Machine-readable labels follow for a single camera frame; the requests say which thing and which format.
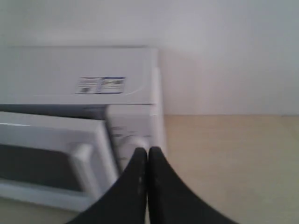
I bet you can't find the white microwave door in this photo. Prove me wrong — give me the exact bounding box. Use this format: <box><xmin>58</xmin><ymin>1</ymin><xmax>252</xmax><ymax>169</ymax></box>
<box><xmin>0</xmin><ymin>112</ymin><xmax>119</xmax><ymax>211</ymax></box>

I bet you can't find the printed instruction label sticker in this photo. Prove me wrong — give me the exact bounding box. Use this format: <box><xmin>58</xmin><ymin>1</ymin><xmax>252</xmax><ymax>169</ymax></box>
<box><xmin>73</xmin><ymin>77</ymin><xmax>126</xmax><ymax>94</ymax></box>

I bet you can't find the white microwave oven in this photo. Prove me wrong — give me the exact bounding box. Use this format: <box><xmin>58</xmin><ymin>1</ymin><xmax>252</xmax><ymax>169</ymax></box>
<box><xmin>0</xmin><ymin>47</ymin><xmax>167</xmax><ymax>168</ymax></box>

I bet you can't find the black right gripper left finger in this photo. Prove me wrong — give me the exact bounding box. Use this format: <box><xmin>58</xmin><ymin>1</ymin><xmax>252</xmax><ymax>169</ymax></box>
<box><xmin>68</xmin><ymin>147</ymin><xmax>148</xmax><ymax>224</ymax></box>

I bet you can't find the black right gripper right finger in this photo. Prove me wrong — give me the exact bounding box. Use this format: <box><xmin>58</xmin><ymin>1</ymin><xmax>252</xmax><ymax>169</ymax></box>
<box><xmin>147</xmin><ymin>147</ymin><xmax>236</xmax><ymax>224</ymax></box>

